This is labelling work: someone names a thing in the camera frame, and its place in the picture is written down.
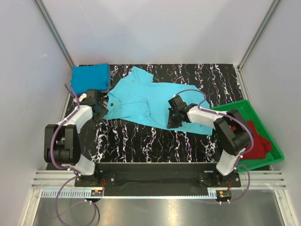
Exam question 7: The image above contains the white slotted cable duct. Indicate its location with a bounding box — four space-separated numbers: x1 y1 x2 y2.
41 189 103 199

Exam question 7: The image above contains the folded blue t shirt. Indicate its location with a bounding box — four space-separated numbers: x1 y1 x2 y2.
71 64 110 95

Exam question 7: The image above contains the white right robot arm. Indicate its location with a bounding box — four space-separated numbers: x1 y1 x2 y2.
167 101 254 176

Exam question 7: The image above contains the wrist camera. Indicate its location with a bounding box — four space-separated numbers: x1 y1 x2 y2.
168 95 188 113
79 89 103 105

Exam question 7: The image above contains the light blue t shirt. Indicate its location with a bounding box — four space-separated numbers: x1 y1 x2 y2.
104 66 210 129

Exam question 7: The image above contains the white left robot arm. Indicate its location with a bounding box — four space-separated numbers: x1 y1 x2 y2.
44 100 108 176

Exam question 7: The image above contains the green plastic tray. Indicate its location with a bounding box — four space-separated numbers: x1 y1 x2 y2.
212 100 284 170

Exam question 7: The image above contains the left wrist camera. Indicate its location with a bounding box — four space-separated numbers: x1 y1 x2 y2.
79 89 103 105

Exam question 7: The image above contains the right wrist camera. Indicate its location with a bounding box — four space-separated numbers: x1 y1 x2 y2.
168 95 188 113

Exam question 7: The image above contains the folded grey t shirt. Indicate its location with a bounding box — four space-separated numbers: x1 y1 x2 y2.
101 71 112 93

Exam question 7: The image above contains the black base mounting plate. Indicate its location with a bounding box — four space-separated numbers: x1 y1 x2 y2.
75 163 241 198

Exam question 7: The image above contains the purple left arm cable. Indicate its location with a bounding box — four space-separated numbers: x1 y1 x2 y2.
50 82 101 225

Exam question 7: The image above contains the red t shirt in tray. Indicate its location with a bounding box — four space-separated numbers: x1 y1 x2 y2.
243 120 273 159

